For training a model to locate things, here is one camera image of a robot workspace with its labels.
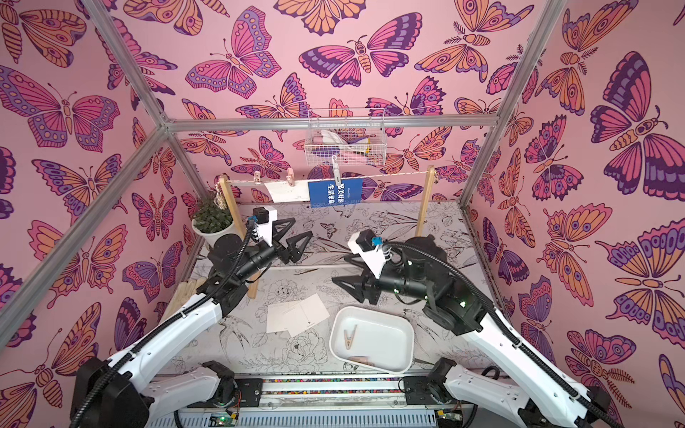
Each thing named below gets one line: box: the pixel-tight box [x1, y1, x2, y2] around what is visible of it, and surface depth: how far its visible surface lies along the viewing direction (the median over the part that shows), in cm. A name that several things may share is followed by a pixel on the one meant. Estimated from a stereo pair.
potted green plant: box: [191, 192, 237, 247], surface depth 96 cm
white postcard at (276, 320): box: [266, 300, 301, 334], surface depth 90 cm
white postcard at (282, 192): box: [264, 181, 311, 203], surface depth 70 cm
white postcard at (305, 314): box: [283, 293, 331, 338], surface depth 90 cm
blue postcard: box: [307, 178, 364, 209], surface depth 71 cm
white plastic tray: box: [329, 305, 415, 374], surface depth 83 cm
